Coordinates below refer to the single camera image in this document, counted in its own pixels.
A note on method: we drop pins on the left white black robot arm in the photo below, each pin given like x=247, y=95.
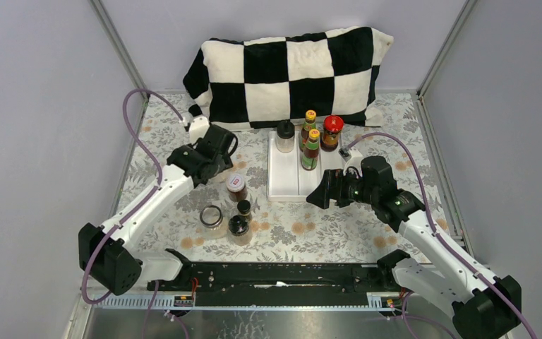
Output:
x=108, y=252

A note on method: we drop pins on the red lid chili sauce jar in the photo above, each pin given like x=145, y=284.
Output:
x=332, y=128

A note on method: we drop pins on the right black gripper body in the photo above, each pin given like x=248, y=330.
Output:
x=355, y=190

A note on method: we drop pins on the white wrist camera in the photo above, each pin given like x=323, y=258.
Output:
x=351, y=157
x=195, y=126

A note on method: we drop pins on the small black pepper bottle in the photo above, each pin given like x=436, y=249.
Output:
x=244, y=210

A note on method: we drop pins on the glass jar with metal lid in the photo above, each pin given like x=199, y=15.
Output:
x=214, y=225

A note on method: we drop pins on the black perforated lid spice jar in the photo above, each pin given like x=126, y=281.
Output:
x=239, y=230

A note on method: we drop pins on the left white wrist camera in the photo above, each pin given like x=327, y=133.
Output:
x=195, y=126

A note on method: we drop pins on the yellow cap sauce bottle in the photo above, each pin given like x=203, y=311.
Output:
x=311, y=149
x=309, y=123

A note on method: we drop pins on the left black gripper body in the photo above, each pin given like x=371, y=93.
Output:
x=224, y=164

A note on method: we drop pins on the black spout lid shaker jar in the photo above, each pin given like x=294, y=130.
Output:
x=285, y=134

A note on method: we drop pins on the white divided organizer tray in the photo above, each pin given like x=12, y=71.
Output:
x=287, y=181

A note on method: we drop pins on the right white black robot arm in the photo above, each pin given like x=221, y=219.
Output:
x=480, y=304

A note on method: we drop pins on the black and white checkered pillow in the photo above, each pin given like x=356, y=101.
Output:
x=256, y=84

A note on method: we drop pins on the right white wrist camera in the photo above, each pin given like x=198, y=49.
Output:
x=351, y=157

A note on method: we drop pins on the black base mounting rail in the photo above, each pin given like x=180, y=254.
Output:
x=275, y=284

